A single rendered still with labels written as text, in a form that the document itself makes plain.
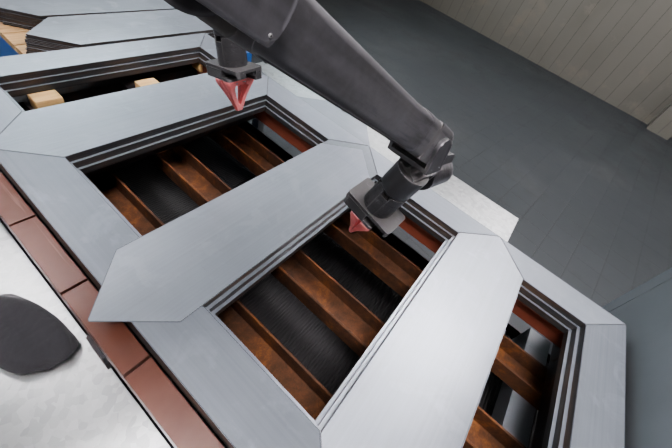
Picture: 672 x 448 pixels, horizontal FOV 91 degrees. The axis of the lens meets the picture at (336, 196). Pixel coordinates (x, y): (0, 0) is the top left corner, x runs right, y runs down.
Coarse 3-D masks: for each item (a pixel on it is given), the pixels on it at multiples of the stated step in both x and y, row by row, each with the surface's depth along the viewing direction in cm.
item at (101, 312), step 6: (96, 300) 51; (102, 300) 51; (96, 306) 51; (102, 306) 51; (108, 306) 51; (90, 312) 50; (96, 312) 50; (102, 312) 50; (108, 312) 50; (90, 318) 49; (96, 318) 50; (102, 318) 50; (108, 318) 50; (114, 318) 50
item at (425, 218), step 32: (96, 64) 94; (128, 64) 100; (160, 64) 107; (160, 128) 82; (192, 128) 89; (288, 128) 105; (96, 160) 73; (128, 224) 63; (320, 224) 77; (288, 256) 71; (416, 288) 71; (576, 320) 76; (576, 352) 71; (352, 384) 55; (576, 384) 64; (320, 416) 52
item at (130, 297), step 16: (112, 272) 55; (128, 272) 55; (112, 288) 53; (128, 288) 54; (144, 288) 54; (112, 304) 51; (128, 304) 52; (144, 304) 53; (160, 304) 53; (128, 320) 50; (144, 320) 51; (160, 320) 52; (176, 320) 52
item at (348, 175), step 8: (320, 144) 95; (304, 152) 91; (312, 152) 92; (320, 152) 93; (328, 152) 94; (312, 160) 89; (320, 160) 90; (328, 160) 91; (336, 160) 92; (344, 160) 93; (328, 168) 89; (336, 168) 90; (344, 168) 91; (352, 168) 92; (336, 176) 87; (344, 176) 88; (352, 176) 89; (360, 176) 90; (344, 184) 86; (352, 184) 87
